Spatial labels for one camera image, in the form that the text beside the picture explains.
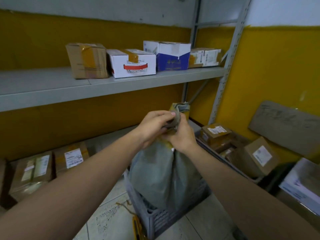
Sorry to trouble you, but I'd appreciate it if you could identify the person's left hand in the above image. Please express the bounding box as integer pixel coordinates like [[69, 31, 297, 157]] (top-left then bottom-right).
[[136, 110, 177, 149]]

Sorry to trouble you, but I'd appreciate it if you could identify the white and blue box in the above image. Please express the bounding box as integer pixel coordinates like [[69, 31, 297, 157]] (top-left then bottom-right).
[[143, 40, 191, 72]]

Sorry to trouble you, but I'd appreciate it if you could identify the grey plastic crate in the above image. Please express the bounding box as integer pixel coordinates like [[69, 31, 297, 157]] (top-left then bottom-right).
[[124, 170, 211, 240]]

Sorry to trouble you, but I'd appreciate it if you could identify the grey plastic parcel bag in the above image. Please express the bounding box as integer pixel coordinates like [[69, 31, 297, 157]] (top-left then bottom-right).
[[129, 102, 202, 211]]

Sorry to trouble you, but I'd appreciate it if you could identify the white box with red label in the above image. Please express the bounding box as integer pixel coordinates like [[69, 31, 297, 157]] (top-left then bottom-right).
[[106, 49, 157, 79]]

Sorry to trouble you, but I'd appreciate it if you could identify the flat box with white labels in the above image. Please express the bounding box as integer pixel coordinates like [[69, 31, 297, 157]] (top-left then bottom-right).
[[189, 48, 223, 68]]

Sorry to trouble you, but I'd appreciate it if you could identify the cardboard sheet with writing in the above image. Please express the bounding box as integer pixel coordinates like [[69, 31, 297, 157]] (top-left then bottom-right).
[[248, 100, 320, 158]]

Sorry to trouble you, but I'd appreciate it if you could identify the small brown labelled box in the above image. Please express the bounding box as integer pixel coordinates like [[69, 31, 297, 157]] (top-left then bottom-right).
[[200, 123, 233, 147]]

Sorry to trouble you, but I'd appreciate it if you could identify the brown box with square label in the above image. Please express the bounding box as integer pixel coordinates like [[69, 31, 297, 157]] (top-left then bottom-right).
[[54, 142, 90, 177]]

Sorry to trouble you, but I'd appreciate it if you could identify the yellow utility knife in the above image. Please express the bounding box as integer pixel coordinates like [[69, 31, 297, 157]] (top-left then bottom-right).
[[132, 215, 143, 240]]

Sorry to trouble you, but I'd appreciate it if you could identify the person's right hand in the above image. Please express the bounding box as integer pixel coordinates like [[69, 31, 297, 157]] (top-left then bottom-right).
[[161, 113, 198, 153]]

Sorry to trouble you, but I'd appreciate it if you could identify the tilted brown labelled box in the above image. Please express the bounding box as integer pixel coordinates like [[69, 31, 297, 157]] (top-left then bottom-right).
[[226, 136, 280, 178]]

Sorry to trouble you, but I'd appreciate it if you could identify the person's left forearm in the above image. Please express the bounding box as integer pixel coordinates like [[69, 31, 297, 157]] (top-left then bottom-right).
[[0, 128, 145, 240]]

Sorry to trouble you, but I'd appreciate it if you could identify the person's right forearm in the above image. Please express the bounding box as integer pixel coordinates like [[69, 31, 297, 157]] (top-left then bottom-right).
[[176, 143, 320, 240]]

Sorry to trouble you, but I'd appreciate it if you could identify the brown taped cardboard box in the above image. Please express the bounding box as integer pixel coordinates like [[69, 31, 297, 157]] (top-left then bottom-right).
[[65, 43, 109, 79]]

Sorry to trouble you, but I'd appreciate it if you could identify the grey metal shelving rack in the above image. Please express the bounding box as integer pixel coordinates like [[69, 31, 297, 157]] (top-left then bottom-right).
[[0, 0, 253, 126]]

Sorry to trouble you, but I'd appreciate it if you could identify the brown box with long label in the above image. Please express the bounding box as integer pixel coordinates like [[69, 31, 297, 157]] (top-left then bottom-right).
[[9, 151, 53, 203]]

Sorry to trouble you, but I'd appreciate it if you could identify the large box with white top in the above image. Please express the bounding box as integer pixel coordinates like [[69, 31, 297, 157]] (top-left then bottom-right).
[[276, 157, 320, 231]]

